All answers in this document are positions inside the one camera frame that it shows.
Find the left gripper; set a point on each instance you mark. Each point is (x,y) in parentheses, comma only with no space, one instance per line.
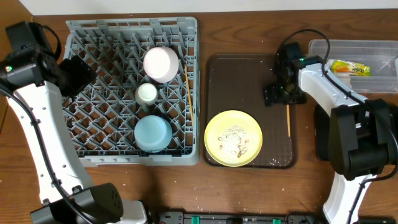
(79,78)

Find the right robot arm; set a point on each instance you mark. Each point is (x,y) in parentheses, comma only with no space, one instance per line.
(316,79)

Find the pink plate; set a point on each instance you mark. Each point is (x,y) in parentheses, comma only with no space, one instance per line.
(161,64)

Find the cream white cup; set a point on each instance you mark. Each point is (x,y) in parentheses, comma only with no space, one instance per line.
(146,94)

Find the light blue bowl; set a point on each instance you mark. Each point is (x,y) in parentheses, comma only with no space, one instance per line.
(152,134)

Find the clear plastic waste bin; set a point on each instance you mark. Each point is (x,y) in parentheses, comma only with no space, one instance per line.
(379,55)

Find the grey plastic dish rack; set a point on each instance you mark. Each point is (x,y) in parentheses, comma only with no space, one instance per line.
(102,118)

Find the yellow plate with crumbs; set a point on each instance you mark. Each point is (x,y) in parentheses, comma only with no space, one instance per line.
(233,138)

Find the black waste bin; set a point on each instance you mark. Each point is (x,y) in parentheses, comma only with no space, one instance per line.
(321,133)

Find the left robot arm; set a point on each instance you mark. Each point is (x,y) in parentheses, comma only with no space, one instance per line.
(36,82)

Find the wooden chopstick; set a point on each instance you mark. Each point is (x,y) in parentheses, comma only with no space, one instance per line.
(188,93)
(288,120)

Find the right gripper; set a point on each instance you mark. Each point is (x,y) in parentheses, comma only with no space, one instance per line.
(280,99)

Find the foil snack wrapper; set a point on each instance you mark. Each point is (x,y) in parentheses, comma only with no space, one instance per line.
(344,70)

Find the dark brown serving tray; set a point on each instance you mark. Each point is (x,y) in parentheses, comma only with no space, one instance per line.
(235,82)

